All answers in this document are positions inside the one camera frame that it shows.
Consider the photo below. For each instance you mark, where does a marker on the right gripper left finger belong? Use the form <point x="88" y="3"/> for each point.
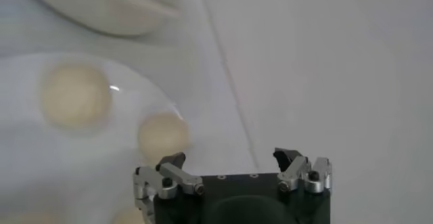
<point x="182" y="179"/>

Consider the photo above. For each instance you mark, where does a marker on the white steamed baozi bun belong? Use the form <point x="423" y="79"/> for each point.
<point x="128" y="217"/>
<point x="163" y="136"/>
<point x="76" y="95"/>

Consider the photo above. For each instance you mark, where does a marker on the cream electric cooker base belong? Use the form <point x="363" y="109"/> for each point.
<point x="111" y="9"/>

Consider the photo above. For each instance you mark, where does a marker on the white round plate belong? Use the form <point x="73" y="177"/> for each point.
<point x="101" y="164"/>

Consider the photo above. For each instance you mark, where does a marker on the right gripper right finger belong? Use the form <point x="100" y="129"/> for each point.
<point x="294" y="173"/>

